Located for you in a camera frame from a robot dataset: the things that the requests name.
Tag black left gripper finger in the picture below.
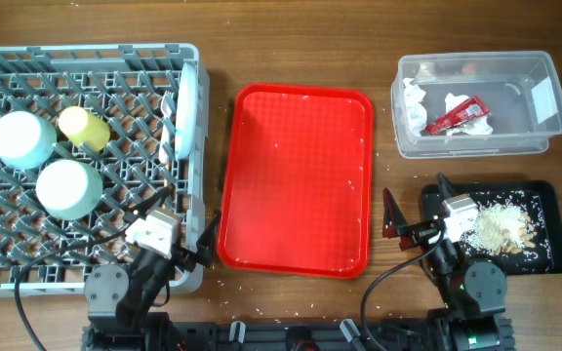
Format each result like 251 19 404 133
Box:
123 187 170 219
195 212 221 267

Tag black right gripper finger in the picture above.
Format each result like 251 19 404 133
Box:
382 188 408 239
437 173 457 200

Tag rice and nut scraps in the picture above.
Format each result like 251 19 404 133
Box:
462 204 537 255

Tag wooden chopstick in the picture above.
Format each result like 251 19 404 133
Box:
163 163 171 193

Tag light green food bowl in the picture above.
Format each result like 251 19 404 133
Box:
36 159 103 220

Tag white tissue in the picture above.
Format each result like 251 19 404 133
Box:
445 93 493 136
403 78 427 137

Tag red snack wrapper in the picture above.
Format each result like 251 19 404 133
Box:
425 96 490 136

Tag white round plate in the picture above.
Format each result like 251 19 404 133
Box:
175 63 198 160

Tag yellow plastic cup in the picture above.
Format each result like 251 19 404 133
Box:
58 106 110 151

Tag white plastic fork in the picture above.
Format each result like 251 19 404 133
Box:
158 92 174 166

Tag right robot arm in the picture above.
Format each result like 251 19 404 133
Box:
375 174 515 350

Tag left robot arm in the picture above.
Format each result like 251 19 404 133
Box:
81 187 221 350

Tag grey dishwasher rack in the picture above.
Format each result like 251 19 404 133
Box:
0 43 210 296

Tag black tray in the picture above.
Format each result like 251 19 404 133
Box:
420 180 562 275

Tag clear plastic bin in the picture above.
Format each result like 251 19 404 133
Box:
391 51 562 159

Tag red plastic tray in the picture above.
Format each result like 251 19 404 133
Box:
217 83 374 279

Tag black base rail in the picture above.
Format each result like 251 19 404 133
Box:
175 318 516 351

